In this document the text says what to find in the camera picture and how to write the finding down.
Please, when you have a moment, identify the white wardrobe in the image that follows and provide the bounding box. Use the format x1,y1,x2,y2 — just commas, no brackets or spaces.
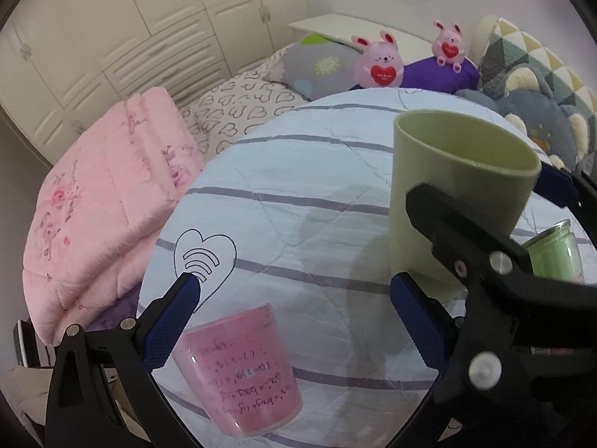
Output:
1,0,309,162

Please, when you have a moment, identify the triangle pattern pillow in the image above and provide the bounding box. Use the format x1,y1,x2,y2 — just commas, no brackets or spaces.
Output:
479,18,596,112

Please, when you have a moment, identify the large pink bunny toy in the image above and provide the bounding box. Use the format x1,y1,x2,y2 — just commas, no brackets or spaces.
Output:
351,29,404,88

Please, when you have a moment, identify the striped white table cloth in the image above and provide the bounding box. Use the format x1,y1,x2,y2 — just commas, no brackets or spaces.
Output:
137,87,594,448

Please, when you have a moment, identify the grey flower pillow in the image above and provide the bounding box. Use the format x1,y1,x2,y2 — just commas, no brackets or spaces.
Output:
265,34,360,101

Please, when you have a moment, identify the purple cushion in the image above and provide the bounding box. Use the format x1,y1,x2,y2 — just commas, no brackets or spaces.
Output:
349,55,482,97

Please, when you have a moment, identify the heart pattern bed sheet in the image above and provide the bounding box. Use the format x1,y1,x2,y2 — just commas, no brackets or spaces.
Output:
180,47,307,161

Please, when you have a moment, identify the pink green glass jar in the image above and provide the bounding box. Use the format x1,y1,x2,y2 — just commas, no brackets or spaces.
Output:
523,220,585,284

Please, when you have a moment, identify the pink plastic cup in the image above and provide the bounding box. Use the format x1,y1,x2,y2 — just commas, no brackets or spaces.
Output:
172,304,303,438

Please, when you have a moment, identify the white nightstand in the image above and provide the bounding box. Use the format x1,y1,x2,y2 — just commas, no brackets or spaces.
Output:
288,13,439,64

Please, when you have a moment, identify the light green plastic cup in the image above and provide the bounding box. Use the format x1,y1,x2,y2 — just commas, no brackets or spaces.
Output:
387,108,543,302

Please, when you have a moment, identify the grey bear plush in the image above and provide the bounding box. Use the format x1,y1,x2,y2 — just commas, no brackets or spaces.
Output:
456,64,590,171

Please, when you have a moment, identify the pink folded quilt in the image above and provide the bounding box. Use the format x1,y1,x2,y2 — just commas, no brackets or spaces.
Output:
22,87,206,345

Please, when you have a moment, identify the small pink bunny toy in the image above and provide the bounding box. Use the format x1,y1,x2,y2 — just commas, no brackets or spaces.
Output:
431,20,465,74

